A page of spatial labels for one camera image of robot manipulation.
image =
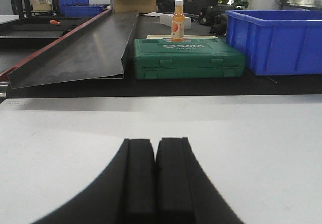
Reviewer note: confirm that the blue bin far left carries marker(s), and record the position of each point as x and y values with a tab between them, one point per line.
82	11

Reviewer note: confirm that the large blue plastic bin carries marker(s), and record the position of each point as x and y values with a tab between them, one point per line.
277	42

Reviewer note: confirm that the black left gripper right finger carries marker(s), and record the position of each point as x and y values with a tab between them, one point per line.
185	194

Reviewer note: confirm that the black metal ramp sheet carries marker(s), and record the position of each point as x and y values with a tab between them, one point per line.
96	49

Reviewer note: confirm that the green SATA tool case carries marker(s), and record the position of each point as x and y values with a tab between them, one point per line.
187	59

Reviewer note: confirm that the orange handled tool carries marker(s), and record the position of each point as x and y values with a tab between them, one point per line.
55	22

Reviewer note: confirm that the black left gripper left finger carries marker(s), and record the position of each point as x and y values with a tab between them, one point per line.
124	192

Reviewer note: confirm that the orange juice bottle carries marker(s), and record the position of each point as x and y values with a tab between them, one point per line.
178	22

